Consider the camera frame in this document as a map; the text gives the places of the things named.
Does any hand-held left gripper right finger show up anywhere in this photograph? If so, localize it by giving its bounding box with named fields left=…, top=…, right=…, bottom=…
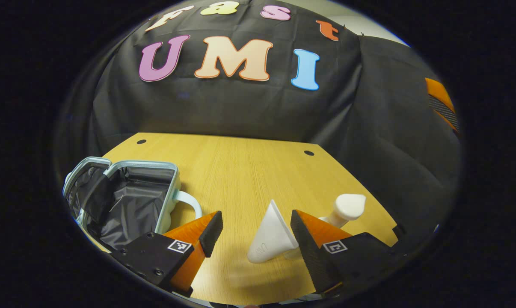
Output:
left=290, top=210, right=400, bottom=299

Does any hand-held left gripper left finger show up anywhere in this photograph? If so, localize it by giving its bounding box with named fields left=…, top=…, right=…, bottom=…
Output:
left=109, top=210, right=224, bottom=298

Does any white squeeze tube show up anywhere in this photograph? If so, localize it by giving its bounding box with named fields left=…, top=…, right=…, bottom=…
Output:
left=246, top=199, right=299, bottom=264

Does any white pump bottle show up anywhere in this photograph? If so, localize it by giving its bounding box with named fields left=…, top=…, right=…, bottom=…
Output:
left=284, top=193, right=366, bottom=259

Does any light blue suitcase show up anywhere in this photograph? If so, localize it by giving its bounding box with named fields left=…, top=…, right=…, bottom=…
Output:
left=62, top=157, right=203, bottom=251

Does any black backdrop cloth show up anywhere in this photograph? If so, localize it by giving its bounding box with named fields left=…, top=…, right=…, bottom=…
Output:
left=55, top=0, right=462, bottom=257

